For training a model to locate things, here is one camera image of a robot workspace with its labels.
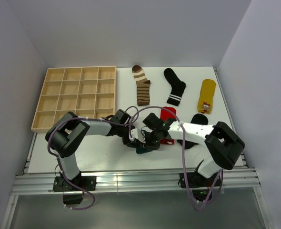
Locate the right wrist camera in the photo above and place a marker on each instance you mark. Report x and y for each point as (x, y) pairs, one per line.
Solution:
(136, 135)

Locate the yellow sock with cartoon face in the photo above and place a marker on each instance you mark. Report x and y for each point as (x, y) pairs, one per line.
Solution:
(205, 101)

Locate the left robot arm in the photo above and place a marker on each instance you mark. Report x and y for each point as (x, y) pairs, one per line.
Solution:
(67, 134)

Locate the dark teal sock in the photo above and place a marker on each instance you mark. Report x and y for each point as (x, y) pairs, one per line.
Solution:
(143, 148)

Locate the red sock with white bear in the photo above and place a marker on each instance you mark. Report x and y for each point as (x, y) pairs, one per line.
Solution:
(166, 113)

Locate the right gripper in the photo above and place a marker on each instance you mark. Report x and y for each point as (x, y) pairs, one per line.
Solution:
(156, 146)

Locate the aluminium mounting rail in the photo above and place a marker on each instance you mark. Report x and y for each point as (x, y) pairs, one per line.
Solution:
(131, 181)

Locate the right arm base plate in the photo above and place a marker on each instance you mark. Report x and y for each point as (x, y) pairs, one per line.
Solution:
(195, 180)

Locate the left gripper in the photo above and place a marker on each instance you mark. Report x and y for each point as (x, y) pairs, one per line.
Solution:
(128, 142)

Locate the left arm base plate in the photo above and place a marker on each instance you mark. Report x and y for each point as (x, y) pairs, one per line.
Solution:
(85, 182)

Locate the plain black sock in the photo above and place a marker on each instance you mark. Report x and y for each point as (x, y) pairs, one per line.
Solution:
(199, 119)

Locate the brown striped sock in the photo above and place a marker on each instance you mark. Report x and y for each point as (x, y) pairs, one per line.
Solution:
(142, 86)

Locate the wooden compartment tray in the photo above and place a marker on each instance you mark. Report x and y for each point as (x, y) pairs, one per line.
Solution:
(85, 91)

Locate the black sock with white stripes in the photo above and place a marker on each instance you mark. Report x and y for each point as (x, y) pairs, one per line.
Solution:
(177, 87)

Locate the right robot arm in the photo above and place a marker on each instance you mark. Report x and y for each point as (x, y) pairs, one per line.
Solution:
(224, 146)

